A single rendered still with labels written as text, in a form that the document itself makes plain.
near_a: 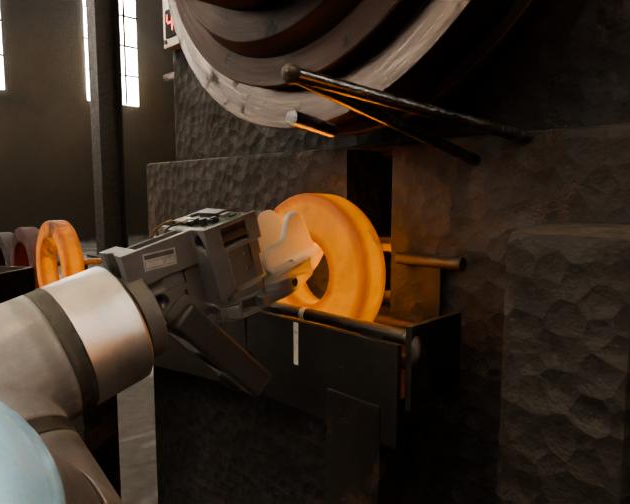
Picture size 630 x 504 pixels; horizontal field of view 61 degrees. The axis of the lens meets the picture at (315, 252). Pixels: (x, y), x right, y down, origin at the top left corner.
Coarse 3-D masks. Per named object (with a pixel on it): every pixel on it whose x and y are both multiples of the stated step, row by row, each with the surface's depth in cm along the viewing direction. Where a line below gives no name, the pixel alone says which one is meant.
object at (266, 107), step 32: (448, 0) 36; (480, 0) 37; (512, 0) 39; (416, 32) 38; (448, 32) 37; (480, 32) 40; (192, 64) 59; (352, 64) 43; (384, 64) 40; (416, 64) 38; (448, 64) 42; (224, 96) 55; (256, 96) 51; (288, 96) 48; (320, 96) 45; (416, 96) 46; (288, 128) 49
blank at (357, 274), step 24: (312, 216) 51; (336, 216) 49; (360, 216) 49; (312, 240) 51; (336, 240) 49; (360, 240) 47; (336, 264) 49; (360, 264) 47; (384, 264) 49; (336, 288) 49; (360, 288) 47; (384, 288) 49; (336, 312) 49; (360, 312) 48
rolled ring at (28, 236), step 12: (24, 228) 113; (36, 228) 114; (12, 240) 118; (24, 240) 112; (36, 240) 111; (12, 252) 119; (24, 252) 120; (12, 264) 120; (24, 264) 121; (36, 276) 109
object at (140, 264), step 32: (160, 224) 43; (192, 224) 43; (224, 224) 41; (256, 224) 43; (128, 256) 37; (160, 256) 39; (192, 256) 41; (224, 256) 41; (256, 256) 45; (128, 288) 37; (160, 288) 40; (192, 288) 42; (224, 288) 41; (256, 288) 43; (160, 320) 38; (224, 320) 42; (160, 352) 39
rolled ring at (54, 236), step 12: (48, 228) 101; (60, 228) 98; (72, 228) 99; (48, 240) 104; (60, 240) 96; (72, 240) 97; (36, 252) 107; (48, 252) 106; (60, 252) 97; (72, 252) 96; (36, 264) 108; (48, 264) 107; (72, 264) 96; (48, 276) 107
